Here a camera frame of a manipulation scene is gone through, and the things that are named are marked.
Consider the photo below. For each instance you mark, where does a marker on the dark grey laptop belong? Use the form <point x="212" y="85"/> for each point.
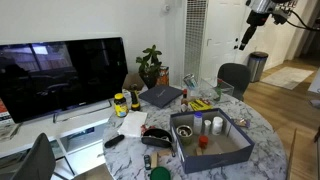
<point x="160" y="96"/>

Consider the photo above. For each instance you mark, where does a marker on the small white bottle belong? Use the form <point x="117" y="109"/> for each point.
<point x="207" y="127"/>

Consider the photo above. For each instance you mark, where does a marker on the white paper napkin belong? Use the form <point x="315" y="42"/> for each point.
<point x="132" y="124"/>

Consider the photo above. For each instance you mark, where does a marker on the white television stand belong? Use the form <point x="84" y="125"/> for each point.
<point x="40" y="133"/>

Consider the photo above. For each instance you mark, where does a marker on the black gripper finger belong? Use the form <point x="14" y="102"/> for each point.
<point x="252" y="33"/>
<point x="245" y="38"/>

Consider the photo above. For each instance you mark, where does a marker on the green round lid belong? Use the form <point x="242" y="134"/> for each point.
<point x="160" y="174"/>

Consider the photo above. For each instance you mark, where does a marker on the wooden block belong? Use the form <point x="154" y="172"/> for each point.
<point x="154" y="160"/>

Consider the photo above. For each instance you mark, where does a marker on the wide white bottle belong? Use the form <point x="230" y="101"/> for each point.
<point x="217" y="126"/>

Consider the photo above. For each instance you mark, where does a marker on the clear drinking glass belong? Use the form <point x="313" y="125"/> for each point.
<point x="190" y="81"/>

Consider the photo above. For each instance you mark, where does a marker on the black remote control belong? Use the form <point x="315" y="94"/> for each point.
<point x="114" y="141"/>

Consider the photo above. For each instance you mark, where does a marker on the clear plastic container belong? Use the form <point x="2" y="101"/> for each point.
<point x="226" y="87"/>

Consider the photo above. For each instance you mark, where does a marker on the white bottle blue cap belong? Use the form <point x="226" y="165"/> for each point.
<point x="197" y="123"/>

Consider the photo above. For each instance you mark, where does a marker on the white wall heater grille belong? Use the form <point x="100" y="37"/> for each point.
<point x="195" y="36"/>

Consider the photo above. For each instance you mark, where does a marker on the orange printed carton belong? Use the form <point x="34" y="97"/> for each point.
<point x="163" y="76"/>

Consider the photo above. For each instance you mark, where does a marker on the black flat screen television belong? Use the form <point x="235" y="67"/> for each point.
<point x="63" y="76"/>

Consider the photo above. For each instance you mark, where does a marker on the yellow lid vitamin bottle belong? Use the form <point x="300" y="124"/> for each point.
<point x="120" y="106"/>

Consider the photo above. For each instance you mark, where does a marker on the steel trash can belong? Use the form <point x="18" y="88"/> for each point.
<point x="257" y="66"/>

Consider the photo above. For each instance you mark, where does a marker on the grey upholstered chair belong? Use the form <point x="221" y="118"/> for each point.
<point x="235" y="78"/>
<point x="36" y="160"/>

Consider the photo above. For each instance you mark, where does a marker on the shiny snack packet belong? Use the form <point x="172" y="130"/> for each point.
<point x="241" y="122"/>

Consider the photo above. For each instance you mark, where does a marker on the green bottle red cap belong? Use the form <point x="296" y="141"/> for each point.
<point x="218" y="90"/>

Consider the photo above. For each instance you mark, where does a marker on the red white printed box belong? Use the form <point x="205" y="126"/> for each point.
<point x="4" y="111"/>

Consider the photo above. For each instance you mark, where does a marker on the white striped glasses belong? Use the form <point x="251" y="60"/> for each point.
<point x="162" y="136"/>

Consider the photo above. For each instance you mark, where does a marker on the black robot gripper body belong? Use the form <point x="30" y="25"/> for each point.
<point x="257" y="19"/>

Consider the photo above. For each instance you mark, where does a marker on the metal cup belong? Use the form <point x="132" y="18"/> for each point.
<point x="184" y="131"/>

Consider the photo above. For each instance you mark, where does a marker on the brown hot sauce bottle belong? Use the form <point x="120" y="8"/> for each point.
<point x="184" y="101"/>

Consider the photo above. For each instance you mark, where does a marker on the grey open storage box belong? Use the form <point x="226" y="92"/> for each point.
<point x="216" y="160"/>

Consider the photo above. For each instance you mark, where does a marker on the beige floor rug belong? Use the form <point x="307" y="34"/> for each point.
<point x="286" y="77"/>

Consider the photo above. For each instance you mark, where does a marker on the yellow printed packet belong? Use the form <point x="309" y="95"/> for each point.
<point x="196" y="106"/>
<point x="206" y="102"/>

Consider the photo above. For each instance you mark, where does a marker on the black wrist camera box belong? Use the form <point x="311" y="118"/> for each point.
<point x="280" y="16"/>

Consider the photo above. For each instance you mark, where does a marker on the green potted plant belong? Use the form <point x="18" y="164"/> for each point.
<point x="149" y="66"/>

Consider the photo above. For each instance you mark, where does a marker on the white door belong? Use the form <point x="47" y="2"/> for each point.
<point x="223" y="30"/>

